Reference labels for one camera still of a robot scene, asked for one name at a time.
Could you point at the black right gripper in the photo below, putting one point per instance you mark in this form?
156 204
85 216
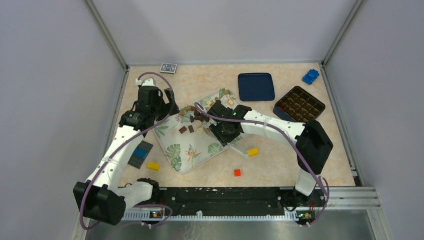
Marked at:
224 140

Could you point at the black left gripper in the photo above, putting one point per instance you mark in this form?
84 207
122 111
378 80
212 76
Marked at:
169 109

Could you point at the clear plastic tongs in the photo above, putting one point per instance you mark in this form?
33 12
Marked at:
240 150

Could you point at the blue chocolate box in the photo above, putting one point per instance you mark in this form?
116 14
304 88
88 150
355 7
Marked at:
298 105

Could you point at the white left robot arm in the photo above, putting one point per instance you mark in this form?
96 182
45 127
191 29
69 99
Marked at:
100 197

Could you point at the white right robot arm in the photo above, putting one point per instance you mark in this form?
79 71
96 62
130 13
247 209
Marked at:
310 141

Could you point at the white round chocolate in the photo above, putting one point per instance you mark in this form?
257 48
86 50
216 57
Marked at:
200 131

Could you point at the dark rectangular chocolate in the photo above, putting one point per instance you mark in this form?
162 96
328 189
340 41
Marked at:
191 129

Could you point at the brown rectangular chocolate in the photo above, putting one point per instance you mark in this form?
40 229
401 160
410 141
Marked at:
182 130

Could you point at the pile of assorted chocolates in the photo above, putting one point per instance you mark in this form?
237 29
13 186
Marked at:
191 115

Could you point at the yellow lego brick right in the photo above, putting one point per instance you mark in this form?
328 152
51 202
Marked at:
252 152

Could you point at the yellow lego brick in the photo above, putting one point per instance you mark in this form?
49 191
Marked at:
153 166
252 152

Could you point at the floral serving tray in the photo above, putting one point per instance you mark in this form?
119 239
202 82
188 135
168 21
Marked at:
187 151

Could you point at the playing card deck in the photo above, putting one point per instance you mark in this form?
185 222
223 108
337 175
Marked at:
169 68

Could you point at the red lego cube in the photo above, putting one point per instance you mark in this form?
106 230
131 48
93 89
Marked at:
237 173

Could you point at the grey lego baseplate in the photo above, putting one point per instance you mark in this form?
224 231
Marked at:
140 154

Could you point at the dark blue box lid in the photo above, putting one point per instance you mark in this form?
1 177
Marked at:
256 87

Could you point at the yellow lego brick left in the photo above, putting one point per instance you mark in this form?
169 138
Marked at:
153 166

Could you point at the blue toy car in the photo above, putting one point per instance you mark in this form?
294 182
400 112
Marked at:
311 76

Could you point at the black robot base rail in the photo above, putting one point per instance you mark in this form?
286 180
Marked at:
235 202

